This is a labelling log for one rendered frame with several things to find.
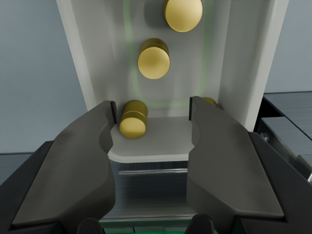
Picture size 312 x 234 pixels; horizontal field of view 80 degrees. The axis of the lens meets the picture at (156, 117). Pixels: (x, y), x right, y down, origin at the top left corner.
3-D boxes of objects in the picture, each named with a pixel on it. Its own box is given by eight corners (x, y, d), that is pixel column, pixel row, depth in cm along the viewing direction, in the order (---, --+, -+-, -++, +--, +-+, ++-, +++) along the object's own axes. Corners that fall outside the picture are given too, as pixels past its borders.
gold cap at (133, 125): (118, 109, 27) (112, 126, 23) (136, 95, 26) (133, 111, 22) (134, 125, 28) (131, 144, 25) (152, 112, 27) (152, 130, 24)
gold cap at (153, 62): (138, 38, 22) (134, 46, 18) (168, 36, 22) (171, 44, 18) (140, 68, 24) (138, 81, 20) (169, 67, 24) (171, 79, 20)
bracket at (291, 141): (240, 172, 27) (263, 219, 21) (255, 117, 22) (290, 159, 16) (265, 171, 27) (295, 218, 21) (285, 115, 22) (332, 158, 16)
